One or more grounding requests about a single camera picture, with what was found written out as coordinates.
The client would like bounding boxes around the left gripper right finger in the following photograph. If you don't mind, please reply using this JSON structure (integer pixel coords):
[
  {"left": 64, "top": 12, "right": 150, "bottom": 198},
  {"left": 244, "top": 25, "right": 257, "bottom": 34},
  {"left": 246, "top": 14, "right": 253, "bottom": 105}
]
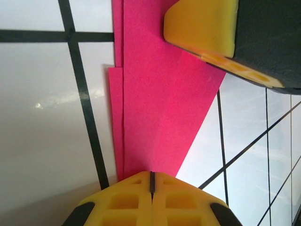
[{"left": 151, "top": 171, "right": 240, "bottom": 226}]

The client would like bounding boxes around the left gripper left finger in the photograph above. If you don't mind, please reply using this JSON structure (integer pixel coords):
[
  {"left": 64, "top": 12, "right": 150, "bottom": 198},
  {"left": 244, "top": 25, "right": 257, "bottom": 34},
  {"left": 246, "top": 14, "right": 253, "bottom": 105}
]
[{"left": 63, "top": 171, "right": 152, "bottom": 226}]

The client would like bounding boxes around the pink paper sheet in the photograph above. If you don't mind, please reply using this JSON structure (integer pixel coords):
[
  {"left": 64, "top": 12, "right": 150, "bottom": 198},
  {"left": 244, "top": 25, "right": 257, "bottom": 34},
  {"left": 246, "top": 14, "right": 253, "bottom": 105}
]
[{"left": 108, "top": 0, "right": 227, "bottom": 186}]

